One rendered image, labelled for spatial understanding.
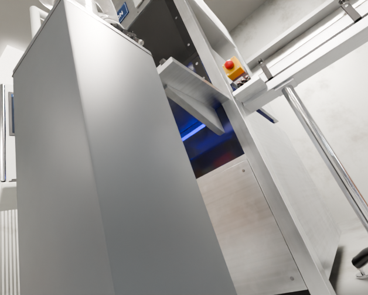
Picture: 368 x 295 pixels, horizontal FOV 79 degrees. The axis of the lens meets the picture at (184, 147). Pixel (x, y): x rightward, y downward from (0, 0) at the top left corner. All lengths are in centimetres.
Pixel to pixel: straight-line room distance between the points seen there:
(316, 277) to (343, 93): 273
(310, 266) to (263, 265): 16
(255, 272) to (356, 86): 282
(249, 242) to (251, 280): 14
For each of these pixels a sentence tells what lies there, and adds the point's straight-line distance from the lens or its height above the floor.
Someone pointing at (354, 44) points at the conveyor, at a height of 84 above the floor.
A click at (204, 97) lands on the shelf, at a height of 86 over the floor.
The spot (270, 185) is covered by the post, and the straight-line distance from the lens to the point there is 93.
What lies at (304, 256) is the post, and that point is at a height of 19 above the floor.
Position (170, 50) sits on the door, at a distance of 142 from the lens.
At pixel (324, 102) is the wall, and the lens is 340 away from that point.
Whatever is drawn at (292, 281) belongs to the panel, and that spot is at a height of 12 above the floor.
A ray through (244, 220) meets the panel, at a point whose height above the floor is 36.
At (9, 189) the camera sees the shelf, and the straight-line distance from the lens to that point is 119.
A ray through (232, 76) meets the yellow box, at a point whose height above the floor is 96.
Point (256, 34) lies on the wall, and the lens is 410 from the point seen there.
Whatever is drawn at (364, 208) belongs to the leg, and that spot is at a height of 26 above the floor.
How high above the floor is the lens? 35
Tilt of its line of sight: 22 degrees up
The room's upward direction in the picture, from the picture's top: 20 degrees counter-clockwise
